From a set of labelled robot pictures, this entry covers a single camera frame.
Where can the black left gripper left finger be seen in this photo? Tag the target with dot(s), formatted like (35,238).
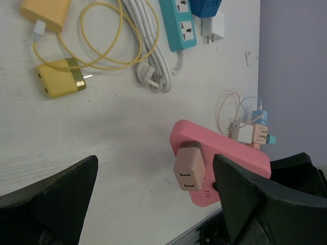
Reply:
(52,210)

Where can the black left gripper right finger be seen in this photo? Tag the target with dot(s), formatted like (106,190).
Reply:
(258,210)

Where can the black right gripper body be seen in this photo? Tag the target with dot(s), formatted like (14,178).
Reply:
(298,172)

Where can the pink triangular socket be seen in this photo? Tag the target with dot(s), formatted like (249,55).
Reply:
(214,143)

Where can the beige pink plug adapter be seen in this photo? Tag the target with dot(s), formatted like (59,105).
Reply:
(190,166)

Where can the yellow plug adapter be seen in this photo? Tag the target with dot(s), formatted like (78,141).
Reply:
(57,83)

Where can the white usb charger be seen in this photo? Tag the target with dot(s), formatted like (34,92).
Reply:
(213,28)

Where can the dark blue plug adapter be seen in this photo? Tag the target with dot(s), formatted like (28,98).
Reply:
(204,8)

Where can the teal power strip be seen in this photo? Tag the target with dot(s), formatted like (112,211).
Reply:
(179,24)

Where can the yellow usb charger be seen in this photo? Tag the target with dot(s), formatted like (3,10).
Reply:
(52,12)

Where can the teal small plug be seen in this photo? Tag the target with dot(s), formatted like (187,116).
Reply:
(270,139)

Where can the peach multi plug adapter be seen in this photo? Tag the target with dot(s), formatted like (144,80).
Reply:
(259,136)

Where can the small white charger cube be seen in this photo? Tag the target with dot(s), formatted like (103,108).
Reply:
(245,133)

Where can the light blue charger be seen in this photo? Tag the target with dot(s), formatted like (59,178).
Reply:
(258,116)

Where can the aluminium rail frame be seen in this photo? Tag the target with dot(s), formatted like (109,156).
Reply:
(193,234)

